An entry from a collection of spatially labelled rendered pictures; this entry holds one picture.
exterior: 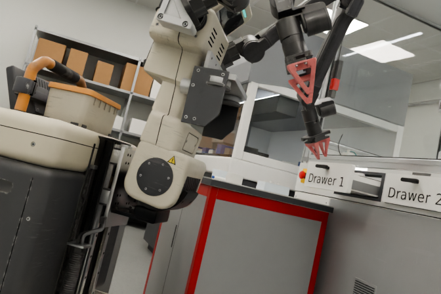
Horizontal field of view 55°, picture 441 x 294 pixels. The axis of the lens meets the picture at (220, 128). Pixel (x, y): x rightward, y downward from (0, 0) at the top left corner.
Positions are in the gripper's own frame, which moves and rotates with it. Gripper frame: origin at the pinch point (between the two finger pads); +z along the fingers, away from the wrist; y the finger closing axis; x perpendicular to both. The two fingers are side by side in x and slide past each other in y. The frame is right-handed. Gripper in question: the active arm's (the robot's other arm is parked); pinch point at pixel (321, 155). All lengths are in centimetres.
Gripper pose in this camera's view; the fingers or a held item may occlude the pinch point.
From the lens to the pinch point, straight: 172.6
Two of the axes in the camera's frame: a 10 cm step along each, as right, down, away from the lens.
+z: 2.9, 9.5, 0.8
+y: 8.8, -3.0, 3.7
